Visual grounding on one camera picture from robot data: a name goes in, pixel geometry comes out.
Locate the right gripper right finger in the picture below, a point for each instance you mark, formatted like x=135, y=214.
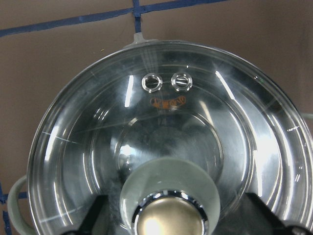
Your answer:
x=278, y=227

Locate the pale green electric pot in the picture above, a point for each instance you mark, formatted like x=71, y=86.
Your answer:
x=164, y=196

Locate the glass pot lid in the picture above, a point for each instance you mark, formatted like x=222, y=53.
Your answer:
x=170, y=99

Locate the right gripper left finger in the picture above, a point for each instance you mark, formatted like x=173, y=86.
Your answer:
x=96, y=221

